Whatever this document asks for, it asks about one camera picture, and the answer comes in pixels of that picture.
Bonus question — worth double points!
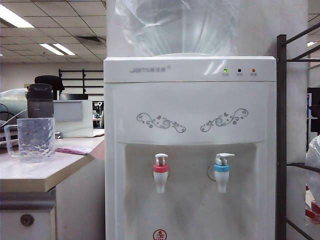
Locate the clear plastic mug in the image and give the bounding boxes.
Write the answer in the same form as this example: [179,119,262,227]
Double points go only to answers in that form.
[3,117,56,164]

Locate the white water dispenser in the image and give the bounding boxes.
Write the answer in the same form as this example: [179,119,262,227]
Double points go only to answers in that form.
[103,56,277,240]

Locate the red hot water tap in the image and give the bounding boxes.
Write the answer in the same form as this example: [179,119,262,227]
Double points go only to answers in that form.
[152,153,170,194]

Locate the blue cold water tap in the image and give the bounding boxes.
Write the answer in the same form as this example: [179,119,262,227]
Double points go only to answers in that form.
[206,152,236,194]

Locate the white desk partition box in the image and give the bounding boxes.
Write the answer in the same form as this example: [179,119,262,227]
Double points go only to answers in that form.
[52,99,106,138]

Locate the clear bagged water bottle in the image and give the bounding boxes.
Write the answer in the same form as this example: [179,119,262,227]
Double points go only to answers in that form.
[114,0,241,57]

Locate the grey desk drawer cabinet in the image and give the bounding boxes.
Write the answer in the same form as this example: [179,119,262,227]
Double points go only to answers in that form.
[0,187,57,240]

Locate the purple cloth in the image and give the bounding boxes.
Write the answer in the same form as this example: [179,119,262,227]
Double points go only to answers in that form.
[54,146,94,156]

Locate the ceiling air vent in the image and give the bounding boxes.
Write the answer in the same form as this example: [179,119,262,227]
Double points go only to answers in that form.
[74,36,107,45]

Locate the black office chair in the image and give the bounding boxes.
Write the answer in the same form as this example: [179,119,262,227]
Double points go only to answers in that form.
[34,74,65,101]

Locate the dark grey thermos bottle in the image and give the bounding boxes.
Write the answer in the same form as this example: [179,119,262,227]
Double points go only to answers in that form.
[26,83,55,119]

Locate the dark metal storage rack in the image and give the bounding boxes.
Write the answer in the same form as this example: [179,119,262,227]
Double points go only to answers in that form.
[276,22,320,240]

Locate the twin tube ceiling light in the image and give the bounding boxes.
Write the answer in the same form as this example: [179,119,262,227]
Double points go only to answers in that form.
[38,42,76,56]

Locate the pale rounded plastic casing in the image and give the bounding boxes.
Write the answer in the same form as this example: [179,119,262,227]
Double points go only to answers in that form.
[0,88,28,106]

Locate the clear plastic bag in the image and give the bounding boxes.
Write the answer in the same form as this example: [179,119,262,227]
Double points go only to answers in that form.
[305,133,320,218]

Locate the round drawer key lock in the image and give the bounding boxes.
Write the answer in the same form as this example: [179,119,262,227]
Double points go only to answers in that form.
[19,213,35,227]

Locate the single ceiling light panel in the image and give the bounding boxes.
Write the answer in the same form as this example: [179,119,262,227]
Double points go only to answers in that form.
[0,4,35,29]

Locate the red container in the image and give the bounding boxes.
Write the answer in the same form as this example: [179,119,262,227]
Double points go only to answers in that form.
[304,184,320,225]

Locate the black wall shelf rack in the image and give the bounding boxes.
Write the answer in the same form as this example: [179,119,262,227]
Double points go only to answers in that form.
[58,68,105,96]

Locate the thin white cable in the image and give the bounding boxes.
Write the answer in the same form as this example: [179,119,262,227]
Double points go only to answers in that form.
[0,108,28,126]

